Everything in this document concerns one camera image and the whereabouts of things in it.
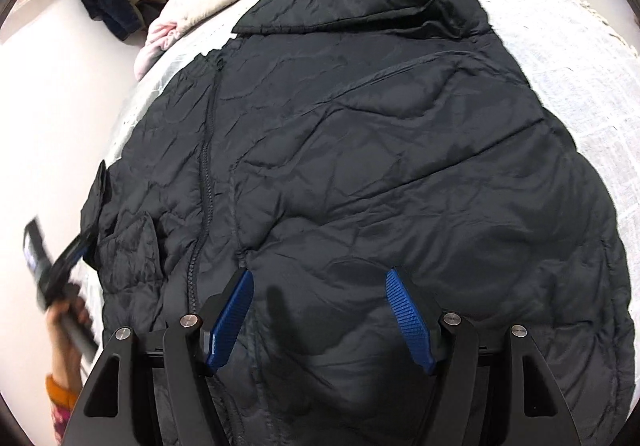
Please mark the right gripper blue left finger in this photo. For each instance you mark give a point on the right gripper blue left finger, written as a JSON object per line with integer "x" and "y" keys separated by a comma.
{"x": 222, "y": 317}

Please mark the light blue checked bedspread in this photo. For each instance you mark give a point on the light blue checked bedspread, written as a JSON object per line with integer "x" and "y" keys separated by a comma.
{"x": 582, "y": 72}

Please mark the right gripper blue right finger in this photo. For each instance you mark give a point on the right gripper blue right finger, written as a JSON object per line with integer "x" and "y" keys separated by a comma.
{"x": 417, "y": 315}

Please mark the person's left hand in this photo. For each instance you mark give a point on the person's left hand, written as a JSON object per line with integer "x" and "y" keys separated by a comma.
{"x": 66, "y": 359}

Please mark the orange patterned sleeve cuff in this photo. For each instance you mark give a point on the orange patterned sleeve cuff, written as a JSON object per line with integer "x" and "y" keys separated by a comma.
{"x": 63, "y": 402}

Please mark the black quilted puffer jacket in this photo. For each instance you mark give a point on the black quilted puffer jacket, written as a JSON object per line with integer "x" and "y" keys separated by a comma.
{"x": 326, "y": 143}

